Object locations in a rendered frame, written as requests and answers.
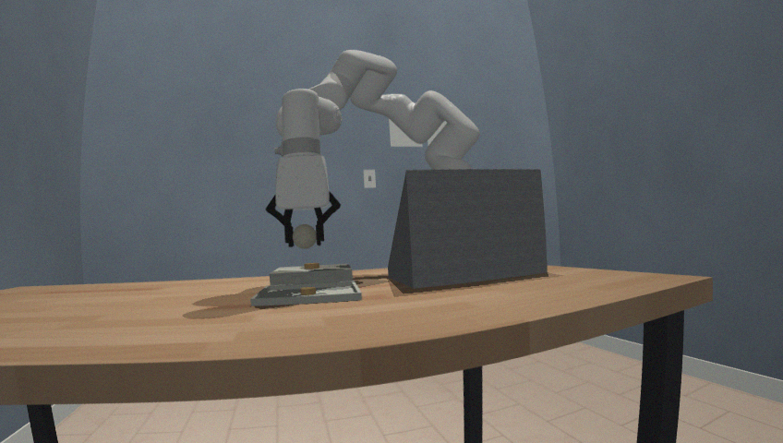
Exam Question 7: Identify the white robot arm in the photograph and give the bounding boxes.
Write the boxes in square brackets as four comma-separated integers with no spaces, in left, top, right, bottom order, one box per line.
[274,50,480,170]

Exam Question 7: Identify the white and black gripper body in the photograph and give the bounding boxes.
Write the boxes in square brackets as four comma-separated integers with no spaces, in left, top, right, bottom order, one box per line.
[275,152,330,210]

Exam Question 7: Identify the grey ball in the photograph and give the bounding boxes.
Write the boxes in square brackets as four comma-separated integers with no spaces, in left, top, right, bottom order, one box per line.
[293,224,317,249]

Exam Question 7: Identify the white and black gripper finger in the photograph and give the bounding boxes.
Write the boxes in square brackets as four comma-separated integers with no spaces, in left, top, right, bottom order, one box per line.
[314,191,341,245]
[266,196,294,247]

